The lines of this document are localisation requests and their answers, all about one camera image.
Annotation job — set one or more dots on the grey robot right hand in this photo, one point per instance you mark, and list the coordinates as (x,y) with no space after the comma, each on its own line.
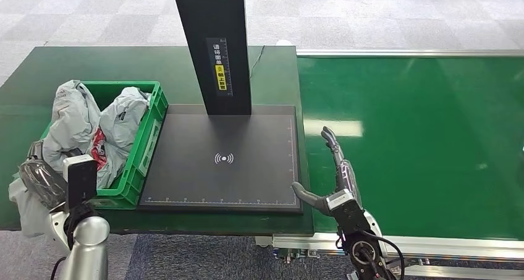
(346,180)

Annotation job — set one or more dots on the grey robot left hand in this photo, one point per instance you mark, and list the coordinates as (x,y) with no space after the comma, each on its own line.
(41,182)

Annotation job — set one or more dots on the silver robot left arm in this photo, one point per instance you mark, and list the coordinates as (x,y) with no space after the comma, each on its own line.
(84,245)

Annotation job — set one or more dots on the green conveyor belt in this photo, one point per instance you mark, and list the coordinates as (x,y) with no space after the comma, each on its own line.
(442,147)

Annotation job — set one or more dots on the black inbound scanner machine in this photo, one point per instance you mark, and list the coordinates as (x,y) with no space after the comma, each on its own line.
(245,159)

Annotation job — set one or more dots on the grey red plastic mailer package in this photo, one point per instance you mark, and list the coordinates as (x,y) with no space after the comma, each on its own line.
(123,118)

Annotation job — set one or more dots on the green plastic crate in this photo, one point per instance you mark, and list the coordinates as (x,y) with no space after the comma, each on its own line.
(139,155)

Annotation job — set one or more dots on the small white round object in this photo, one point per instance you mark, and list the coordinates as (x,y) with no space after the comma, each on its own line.
(283,43)

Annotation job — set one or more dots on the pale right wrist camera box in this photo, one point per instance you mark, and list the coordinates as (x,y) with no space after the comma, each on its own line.
(342,200)

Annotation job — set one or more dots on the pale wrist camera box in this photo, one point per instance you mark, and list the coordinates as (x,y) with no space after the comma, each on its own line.
(342,200)
(80,180)

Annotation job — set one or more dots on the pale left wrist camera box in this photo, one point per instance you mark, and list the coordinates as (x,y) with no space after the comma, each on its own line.
(80,180)

